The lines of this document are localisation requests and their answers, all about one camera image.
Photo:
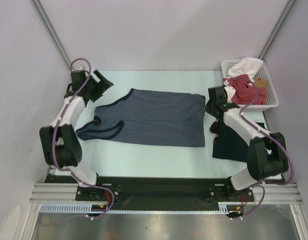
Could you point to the tan cloth in basket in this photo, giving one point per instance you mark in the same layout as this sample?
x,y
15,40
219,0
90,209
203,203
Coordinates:
x,y
261,83

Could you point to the aluminium frame post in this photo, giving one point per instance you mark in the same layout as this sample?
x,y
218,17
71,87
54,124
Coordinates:
x,y
52,33
277,27

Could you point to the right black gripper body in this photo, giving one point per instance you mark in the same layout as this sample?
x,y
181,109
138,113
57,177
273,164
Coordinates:
x,y
209,106

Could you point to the left aluminium frame post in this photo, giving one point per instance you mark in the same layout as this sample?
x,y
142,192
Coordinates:
x,y
52,33

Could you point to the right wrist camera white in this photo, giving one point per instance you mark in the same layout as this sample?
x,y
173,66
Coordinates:
x,y
230,92

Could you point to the right aluminium frame post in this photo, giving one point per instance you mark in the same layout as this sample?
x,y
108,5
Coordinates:
x,y
277,27

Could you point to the blue-grey tank top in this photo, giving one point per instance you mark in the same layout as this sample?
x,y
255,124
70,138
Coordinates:
x,y
153,118

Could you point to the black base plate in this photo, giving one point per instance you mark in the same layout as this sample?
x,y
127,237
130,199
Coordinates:
x,y
181,184

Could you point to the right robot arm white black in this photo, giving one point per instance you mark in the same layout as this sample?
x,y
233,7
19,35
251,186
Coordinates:
x,y
267,155

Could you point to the white slotted cable duct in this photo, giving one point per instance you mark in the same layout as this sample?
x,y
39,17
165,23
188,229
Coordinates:
x,y
97,208

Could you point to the aluminium rail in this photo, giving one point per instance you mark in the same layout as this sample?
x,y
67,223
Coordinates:
x,y
71,192

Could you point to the navy jersey tank top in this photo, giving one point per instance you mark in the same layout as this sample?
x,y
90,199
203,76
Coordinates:
x,y
227,144

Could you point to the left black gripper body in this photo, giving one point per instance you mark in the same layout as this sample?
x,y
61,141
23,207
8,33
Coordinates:
x,y
95,91

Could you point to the white plastic laundry basket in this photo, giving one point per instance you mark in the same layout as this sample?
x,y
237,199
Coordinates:
x,y
263,73

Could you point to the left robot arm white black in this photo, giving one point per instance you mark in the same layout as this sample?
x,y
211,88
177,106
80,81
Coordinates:
x,y
60,144

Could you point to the red tank top in basket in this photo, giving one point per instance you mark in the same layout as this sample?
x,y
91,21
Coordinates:
x,y
246,90

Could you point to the white cloth in basket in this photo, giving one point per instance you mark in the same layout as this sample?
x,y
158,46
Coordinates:
x,y
247,66

